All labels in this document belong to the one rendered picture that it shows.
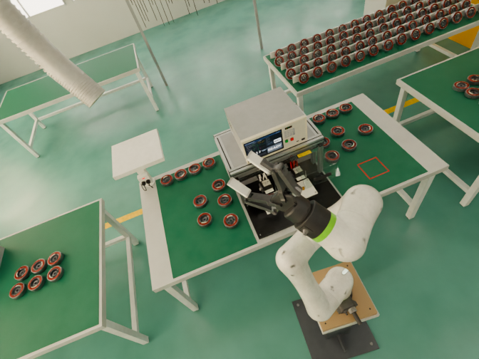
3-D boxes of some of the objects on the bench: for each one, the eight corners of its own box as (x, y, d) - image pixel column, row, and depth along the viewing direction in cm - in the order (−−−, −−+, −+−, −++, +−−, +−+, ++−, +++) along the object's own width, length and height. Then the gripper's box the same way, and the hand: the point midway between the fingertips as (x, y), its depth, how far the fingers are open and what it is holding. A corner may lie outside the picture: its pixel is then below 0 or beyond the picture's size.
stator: (241, 226, 202) (239, 223, 199) (226, 231, 202) (224, 229, 199) (237, 213, 209) (235, 211, 207) (222, 219, 209) (221, 216, 206)
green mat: (257, 243, 191) (257, 243, 191) (172, 278, 189) (172, 278, 188) (219, 154, 252) (219, 154, 252) (155, 180, 249) (155, 180, 249)
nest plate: (317, 193, 203) (317, 192, 202) (299, 201, 202) (298, 200, 201) (308, 179, 213) (308, 178, 212) (289, 186, 212) (289, 185, 211)
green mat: (428, 171, 198) (428, 171, 197) (348, 204, 195) (348, 204, 194) (351, 101, 258) (351, 101, 258) (289, 126, 255) (289, 126, 255)
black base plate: (344, 204, 196) (344, 201, 194) (259, 239, 193) (259, 238, 191) (311, 159, 226) (311, 157, 224) (237, 189, 223) (237, 188, 221)
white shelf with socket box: (186, 194, 231) (162, 157, 196) (143, 212, 230) (112, 177, 195) (178, 166, 254) (156, 128, 219) (140, 181, 252) (111, 146, 217)
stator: (192, 206, 223) (189, 204, 220) (199, 195, 228) (197, 192, 225) (203, 210, 218) (202, 208, 215) (210, 199, 223) (209, 196, 220)
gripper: (328, 204, 65) (251, 151, 64) (276, 238, 85) (217, 198, 84) (335, 181, 70) (264, 132, 69) (284, 219, 90) (228, 181, 88)
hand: (241, 170), depth 76 cm, fingers open, 13 cm apart
